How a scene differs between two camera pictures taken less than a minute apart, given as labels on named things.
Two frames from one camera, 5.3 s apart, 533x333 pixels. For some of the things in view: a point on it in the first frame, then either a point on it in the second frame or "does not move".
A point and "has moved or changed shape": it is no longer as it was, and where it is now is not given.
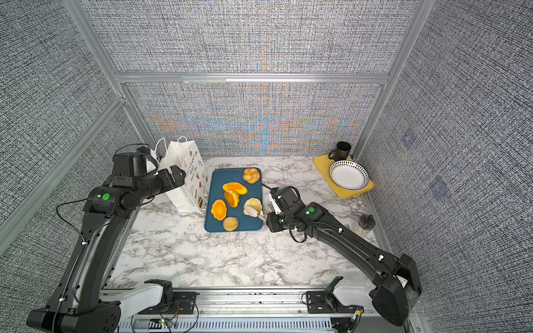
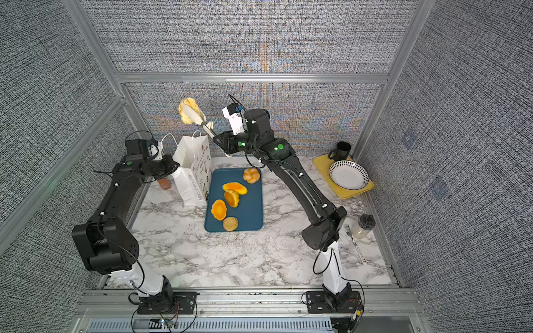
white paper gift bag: [192, 195] has moved or changed shape
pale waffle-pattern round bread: [252, 207] -> [190, 103]
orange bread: [218, 209] does not move
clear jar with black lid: [365, 224] does not move
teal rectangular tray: [227, 193] does not move
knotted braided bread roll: [251, 175] does not move
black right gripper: [273, 225] -> [232, 141]
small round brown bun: [230, 223] does not move
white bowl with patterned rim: [348, 175] does not move
